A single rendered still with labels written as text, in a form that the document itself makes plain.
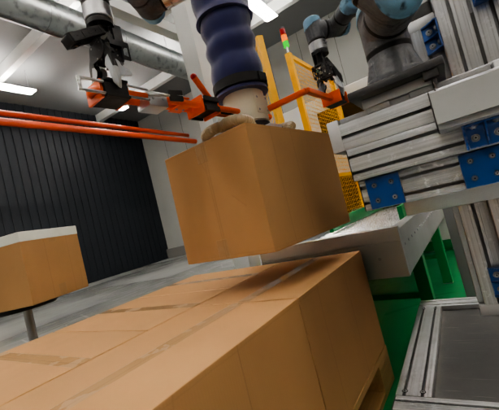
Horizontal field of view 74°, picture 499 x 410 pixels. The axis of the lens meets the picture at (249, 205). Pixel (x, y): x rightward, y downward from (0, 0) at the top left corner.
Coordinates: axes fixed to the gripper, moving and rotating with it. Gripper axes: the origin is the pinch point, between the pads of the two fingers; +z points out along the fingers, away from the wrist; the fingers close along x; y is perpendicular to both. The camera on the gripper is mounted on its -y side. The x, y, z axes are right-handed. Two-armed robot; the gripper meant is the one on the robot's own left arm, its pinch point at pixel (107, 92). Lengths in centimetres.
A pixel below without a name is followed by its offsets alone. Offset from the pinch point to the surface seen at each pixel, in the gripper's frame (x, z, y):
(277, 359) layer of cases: -27, 75, 10
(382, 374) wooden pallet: -24, 111, 74
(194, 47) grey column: 99, -105, 152
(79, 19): 456, -377, 272
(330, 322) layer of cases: -26, 78, 42
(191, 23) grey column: 98, -126, 153
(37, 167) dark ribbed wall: 1085, -276, 397
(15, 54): 777, -477, 282
